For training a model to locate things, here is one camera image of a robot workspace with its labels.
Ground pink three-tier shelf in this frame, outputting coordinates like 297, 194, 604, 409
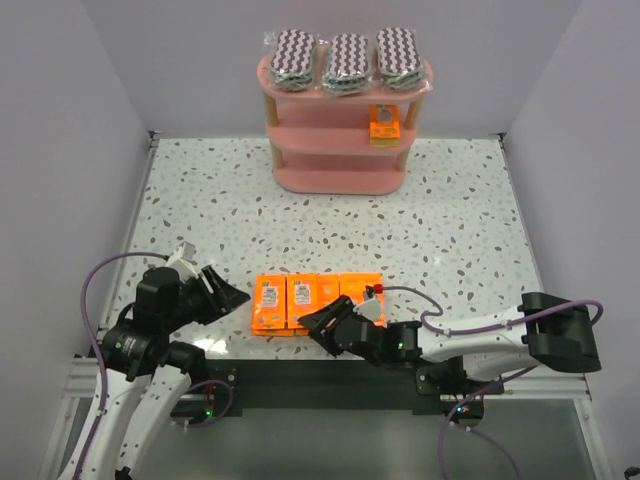
257, 55, 429, 195

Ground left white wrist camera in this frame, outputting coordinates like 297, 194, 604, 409
165, 241, 198, 283

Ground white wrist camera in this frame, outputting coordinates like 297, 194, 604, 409
165, 241, 198, 283
355, 284, 384, 322

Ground orange sponge box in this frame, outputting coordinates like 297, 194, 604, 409
286, 273, 319, 330
369, 104, 400, 147
250, 275, 294, 337

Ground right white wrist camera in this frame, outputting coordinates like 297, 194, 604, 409
355, 284, 384, 322

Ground orange flat pack middle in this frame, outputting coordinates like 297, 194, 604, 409
293, 273, 340, 336

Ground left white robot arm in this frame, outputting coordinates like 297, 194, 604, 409
59, 261, 250, 479

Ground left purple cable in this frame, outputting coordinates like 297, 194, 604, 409
74, 252, 235, 480

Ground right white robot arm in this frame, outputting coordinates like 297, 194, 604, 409
300, 286, 603, 382

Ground orange flat pack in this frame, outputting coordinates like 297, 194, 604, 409
339, 272, 387, 326
293, 273, 340, 336

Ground orange flat pack right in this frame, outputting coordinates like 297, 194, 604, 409
339, 272, 387, 326

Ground striped sponge pack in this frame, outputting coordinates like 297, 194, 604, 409
322, 33, 372, 96
264, 29, 318, 92
375, 27, 432, 92

